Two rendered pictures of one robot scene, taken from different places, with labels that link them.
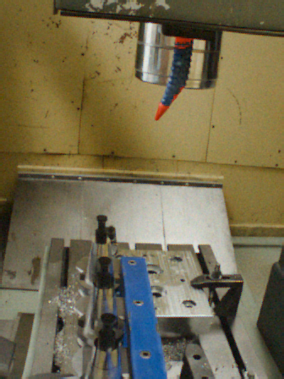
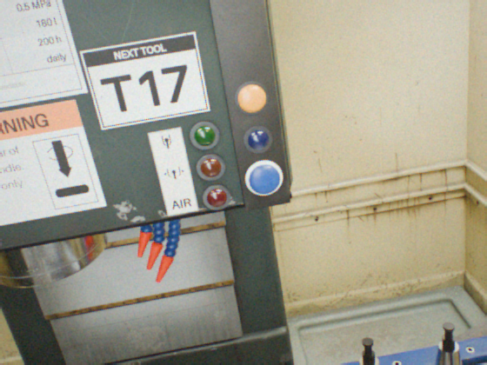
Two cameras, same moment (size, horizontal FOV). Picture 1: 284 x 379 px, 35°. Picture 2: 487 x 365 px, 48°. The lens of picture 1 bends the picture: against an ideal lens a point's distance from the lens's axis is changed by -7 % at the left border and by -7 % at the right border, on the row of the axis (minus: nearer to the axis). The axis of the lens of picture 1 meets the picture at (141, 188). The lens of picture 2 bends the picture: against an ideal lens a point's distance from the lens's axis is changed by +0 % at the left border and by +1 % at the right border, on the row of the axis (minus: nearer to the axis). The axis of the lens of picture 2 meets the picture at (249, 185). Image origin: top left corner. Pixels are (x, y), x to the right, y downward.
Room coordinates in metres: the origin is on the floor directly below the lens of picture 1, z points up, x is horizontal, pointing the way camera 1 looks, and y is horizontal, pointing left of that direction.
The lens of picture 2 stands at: (0.54, 0.60, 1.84)
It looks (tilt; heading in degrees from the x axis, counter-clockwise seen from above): 25 degrees down; 275
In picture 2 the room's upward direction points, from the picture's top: 9 degrees counter-clockwise
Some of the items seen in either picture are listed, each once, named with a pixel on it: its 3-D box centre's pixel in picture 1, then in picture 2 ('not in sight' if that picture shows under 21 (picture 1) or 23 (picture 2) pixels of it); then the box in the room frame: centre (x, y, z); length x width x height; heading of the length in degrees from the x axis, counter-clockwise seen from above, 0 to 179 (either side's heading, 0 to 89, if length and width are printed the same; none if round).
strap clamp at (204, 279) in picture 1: (215, 289); not in sight; (0.95, -0.21, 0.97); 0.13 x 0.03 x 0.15; 97
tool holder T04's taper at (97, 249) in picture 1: (100, 260); not in sight; (0.58, 0.05, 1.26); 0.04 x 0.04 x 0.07
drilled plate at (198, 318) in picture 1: (153, 288); not in sight; (0.95, -0.05, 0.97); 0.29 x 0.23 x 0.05; 7
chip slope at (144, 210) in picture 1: (122, 243); not in sight; (1.54, 0.05, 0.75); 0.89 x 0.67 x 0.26; 97
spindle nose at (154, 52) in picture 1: (178, 51); (39, 218); (0.88, -0.04, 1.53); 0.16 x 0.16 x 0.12
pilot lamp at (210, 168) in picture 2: not in sight; (210, 167); (0.61, 0.13, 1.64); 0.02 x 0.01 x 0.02; 7
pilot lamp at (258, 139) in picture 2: not in sight; (257, 139); (0.56, 0.12, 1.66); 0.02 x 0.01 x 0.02; 7
